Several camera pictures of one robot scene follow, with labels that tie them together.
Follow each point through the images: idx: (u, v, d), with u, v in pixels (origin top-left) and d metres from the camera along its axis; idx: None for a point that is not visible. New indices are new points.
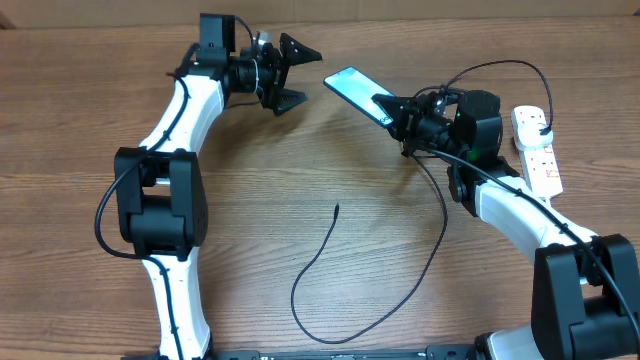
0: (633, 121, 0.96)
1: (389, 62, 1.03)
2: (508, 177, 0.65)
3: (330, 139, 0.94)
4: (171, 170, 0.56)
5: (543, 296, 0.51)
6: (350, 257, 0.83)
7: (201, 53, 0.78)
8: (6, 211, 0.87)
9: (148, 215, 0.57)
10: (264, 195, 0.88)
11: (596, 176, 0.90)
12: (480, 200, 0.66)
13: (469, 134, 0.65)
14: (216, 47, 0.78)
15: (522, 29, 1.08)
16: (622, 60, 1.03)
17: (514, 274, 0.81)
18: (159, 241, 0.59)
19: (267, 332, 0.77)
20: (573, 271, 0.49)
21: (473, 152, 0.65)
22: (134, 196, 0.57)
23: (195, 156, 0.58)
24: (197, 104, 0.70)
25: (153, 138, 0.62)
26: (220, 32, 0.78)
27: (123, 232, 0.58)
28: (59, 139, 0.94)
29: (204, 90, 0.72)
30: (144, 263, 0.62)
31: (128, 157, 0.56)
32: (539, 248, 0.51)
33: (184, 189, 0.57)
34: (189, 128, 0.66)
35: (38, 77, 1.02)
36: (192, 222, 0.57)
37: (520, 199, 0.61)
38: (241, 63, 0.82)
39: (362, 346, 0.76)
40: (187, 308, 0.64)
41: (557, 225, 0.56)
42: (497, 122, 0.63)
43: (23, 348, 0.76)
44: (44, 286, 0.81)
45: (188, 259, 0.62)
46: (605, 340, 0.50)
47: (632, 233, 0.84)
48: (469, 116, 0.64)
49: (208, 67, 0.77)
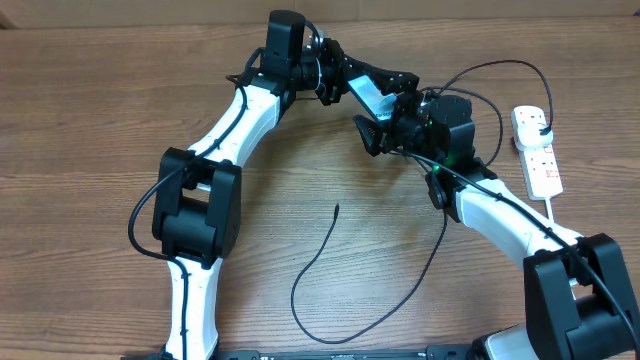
0: (633, 121, 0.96)
1: (388, 62, 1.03)
2: (486, 180, 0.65)
3: (330, 140, 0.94)
4: (215, 180, 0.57)
5: (534, 302, 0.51)
6: (351, 257, 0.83)
7: (265, 60, 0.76)
8: (6, 211, 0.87)
9: (180, 220, 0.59)
10: (264, 195, 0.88)
11: (596, 176, 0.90)
12: (461, 207, 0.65)
13: (443, 140, 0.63)
14: (281, 57, 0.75)
15: (522, 29, 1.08)
16: (622, 61, 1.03)
17: (514, 274, 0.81)
18: (188, 247, 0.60)
19: (267, 332, 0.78)
20: (562, 277, 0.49)
21: (450, 158, 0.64)
22: (174, 200, 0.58)
23: (241, 170, 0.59)
24: (252, 117, 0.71)
25: (204, 143, 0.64)
26: (286, 41, 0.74)
27: (155, 229, 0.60)
28: (59, 139, 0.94)
29: (262, 104, 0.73)
30: (169, 264, 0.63)
31: (177, 159, 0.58)
32: (527, 258, 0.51)
33: (222, 200, 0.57)
34: (240, 140, 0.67)
35: (38, 77, 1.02)
36: (223, 233, 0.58)
37: (500, 203, 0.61)
38: (305, 62, 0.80)
39: (362, 346, 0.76)
40: (202, 315, 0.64)
41: (542, 229, 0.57)
42: (470, 128, 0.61)
43: (23, 348, 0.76)
44: (43, 286, 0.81)
45: (211, 268, 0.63)
46: (600, 342, 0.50)
47: (630, 234, 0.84)
48: (440, 124, 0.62)
49: (271, 78, 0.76)
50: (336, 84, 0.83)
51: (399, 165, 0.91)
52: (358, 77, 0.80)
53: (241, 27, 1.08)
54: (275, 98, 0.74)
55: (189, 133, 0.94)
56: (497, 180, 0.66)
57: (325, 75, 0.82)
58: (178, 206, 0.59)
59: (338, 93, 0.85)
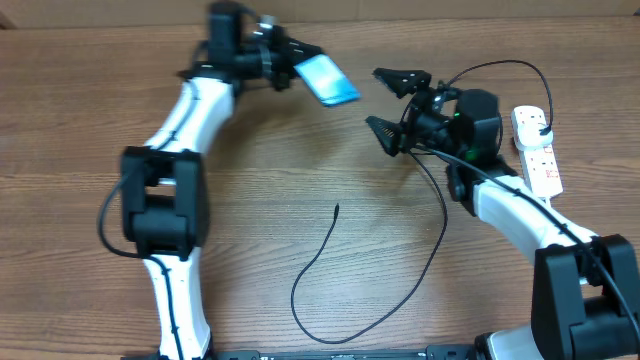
0: (633, 121, 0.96)
1: (389, 62, 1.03)
2: (506, 177, 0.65)
3: (330, 139, 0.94)
4: (177, 171, 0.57)
5: (543, 296, 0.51)
6: (351, 257, 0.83)
7: (212, 53, 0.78)
8: (6, 211, 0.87)
9: (150, 216, 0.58)
10: (264, 195, 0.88)
11: (596, 176, 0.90)
12: (479, 200, 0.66)
13: (467, 133, 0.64)
14: (225, 47, 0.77)
15: (523, 29, 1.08)
16: (623, 60, 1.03)
17: (514, 274, 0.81)
18: (162, 242, 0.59)
19: (267, 332, 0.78)
20: (573, 272, 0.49)
21: (472, 152, 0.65)
22: (140, 197, 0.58)
23: (199, 156, 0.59)
24: (203, 107, 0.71)
25: (159, 138, 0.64)
26: (227, 31, 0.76)
27: (126, 232, 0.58)
28: (59, 139, 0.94)
29: (211, 94, 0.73)
30: (146, 261, 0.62)
31: (136, 156, 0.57)
32: (540, 250, 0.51)
33: (188, 189, 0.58)
34: (195, 129, 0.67)
35: (38, 77, 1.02)
36: (196, 221, 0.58)
37: (519, 198, 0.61)
38: (248, 51, 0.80)
39: (362, 346, 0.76)
40: (189, 309, 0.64)
41: (557, 225, 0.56)
42: (497, 122, 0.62)
43: (23, 348, 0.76)
44: (43, 286, 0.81)
45: (189, 259, 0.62)
46: (605, 340, 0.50)
47: (630, 234, 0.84)
48: (466, 117, 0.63)
49: (219, 70, 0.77)
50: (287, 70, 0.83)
51: (400, 164, 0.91)
52: (306, 61, 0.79)
53: None
54: (224, 86, 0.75)
55: None
56: (517, 177, 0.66)
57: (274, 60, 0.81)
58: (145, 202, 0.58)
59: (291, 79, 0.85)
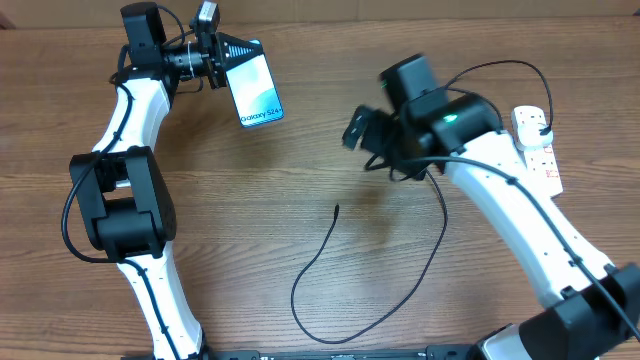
0: (633, 121, 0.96)
1: (389, 62, 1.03)
2: (476, 119, 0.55)
3: (330, 140, 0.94)
4: (129, 171, 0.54)
5: (547, 336, 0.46)
6: (350, 257, 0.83)
7: (134, 54, 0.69)
8: (6, 211, 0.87)
9: (113, 221, 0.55)
10: (264, 195, 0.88)
11: (596, 176, 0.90)
12: (455, 171, 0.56)
13: (401, 87, 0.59)
14: (148, 46, 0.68)
15: (523, 28, 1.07)
16: (622, 60, 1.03)
17: (514, 274, 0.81)
18: (131, 244, 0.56)
19: (267, 332, 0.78)
20: (588, 327, 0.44)
21: (415, 99, 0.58)
22: (99, 203, 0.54)
23: (148, 150, 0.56)
24: (143, 102, 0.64)
25: (104, 140, 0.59)
26: (146, 29, 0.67)
27: (93, 241, 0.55)
28: (59, 139, 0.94)
29: (147, 90, 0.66)
30: (120, 266, 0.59)
31: (85, 164, 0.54)
32: (556, 308, 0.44)
33: (148, 188, 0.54)
34: (139, 127, 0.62)
35: (38, 77, 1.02)
36: (160, 215, 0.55)
37: (512, 187, 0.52)
38: (171, 50, 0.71)
39: (362, 346, 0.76)
40: (175, 306, 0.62)
41: (568, 253, 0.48)
42: (422, 63, 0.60)
43: (23, 348, 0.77)
44: (43, 285, 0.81)
45: (164, 255, 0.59)
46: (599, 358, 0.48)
47: (630, 234, 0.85)
48: (390, 71, 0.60)
49: (148, 68, 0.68)
50: (215, 69, 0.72)
51: None
52: (236, 65, 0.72)
53: (241, 27, 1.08)
54: (158, 81, 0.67)
55: (188, 134, 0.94)
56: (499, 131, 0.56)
57: (196, 64, 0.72)
58: (105, 207, 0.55)
59: (221, 77, 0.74)
